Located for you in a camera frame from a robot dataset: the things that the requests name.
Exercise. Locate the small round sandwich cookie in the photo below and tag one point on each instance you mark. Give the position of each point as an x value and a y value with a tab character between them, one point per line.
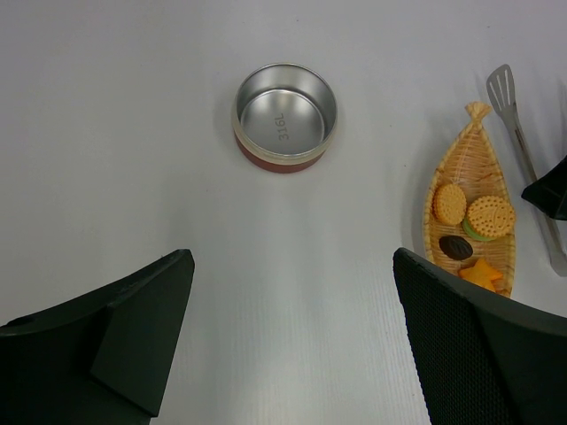
449	204

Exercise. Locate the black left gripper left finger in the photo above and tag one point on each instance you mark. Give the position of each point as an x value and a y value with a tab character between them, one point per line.
100	358

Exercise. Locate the orange fish-shaped cookie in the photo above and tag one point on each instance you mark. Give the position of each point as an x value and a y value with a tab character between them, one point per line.
481	274

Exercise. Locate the large round dotted biscuit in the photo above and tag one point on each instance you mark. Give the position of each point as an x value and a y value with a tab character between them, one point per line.
490	217

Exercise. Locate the dark chocolate leaf cookie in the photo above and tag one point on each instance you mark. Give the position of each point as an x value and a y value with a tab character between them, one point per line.
455	247

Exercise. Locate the green round cookie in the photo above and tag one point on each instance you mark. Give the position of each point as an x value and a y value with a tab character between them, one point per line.
473	234

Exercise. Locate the steel bowl with red base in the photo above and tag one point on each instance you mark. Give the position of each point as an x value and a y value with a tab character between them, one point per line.
284	117

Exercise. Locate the stainless steel tongs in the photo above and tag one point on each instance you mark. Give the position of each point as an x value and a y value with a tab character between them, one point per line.
500	88

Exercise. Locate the boat-shaped woven basket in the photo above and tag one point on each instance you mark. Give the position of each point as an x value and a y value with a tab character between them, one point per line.
471	163

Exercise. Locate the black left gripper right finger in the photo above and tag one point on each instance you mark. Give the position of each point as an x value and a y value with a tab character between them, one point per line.
481	358

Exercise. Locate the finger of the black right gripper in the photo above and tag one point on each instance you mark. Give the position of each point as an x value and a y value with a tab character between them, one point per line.
548	193

